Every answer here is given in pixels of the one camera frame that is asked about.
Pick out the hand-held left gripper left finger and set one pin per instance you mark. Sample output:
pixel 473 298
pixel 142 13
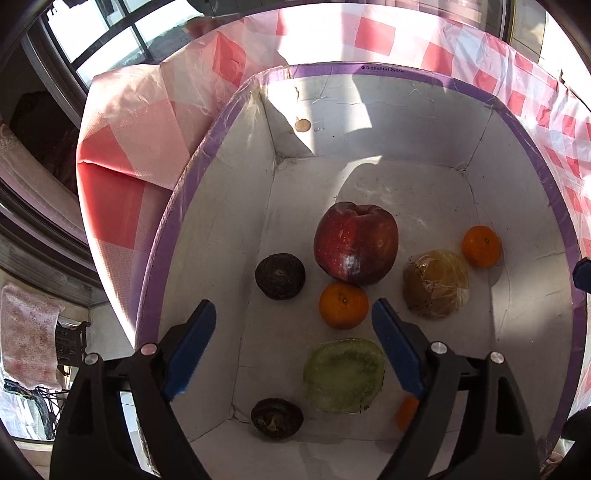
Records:
pixel 191 346

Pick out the black rack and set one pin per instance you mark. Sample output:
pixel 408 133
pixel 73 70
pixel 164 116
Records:
pixel 69 344

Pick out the dark brown round fruit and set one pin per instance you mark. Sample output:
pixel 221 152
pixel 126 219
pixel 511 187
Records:
pixel 276 417
pixel 280 276

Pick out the large red apple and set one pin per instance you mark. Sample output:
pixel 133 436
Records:
pixel 355 244

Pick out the purple cardboard box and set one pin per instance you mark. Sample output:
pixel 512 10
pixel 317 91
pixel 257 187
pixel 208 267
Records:
pixel 392 120

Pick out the window with dark frame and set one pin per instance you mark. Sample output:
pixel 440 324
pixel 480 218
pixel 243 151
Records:
pixel 115 37

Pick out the pink floral cloth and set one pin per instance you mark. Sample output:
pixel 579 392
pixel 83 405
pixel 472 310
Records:
pixel 27 337

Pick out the red white checkered tablecloth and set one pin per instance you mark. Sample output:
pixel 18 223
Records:
pixel 138 138

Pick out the plastic-wrapped green fruit half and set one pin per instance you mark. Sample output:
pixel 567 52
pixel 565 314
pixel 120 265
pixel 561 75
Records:
pixel 344 374

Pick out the small orange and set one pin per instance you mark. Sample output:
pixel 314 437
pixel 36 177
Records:
pixel 406 413
pixel 344 305
pixel 481 246

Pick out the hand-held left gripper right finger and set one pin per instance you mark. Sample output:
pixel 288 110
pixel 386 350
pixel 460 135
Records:
pixel 399 348

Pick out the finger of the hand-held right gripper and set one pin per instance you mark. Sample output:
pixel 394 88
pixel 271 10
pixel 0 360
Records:
pixel 577 429
pixel 583 275

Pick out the plastic-wrapped yellow-green fruit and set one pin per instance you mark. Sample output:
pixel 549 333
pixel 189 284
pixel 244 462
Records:
pixel 436 284

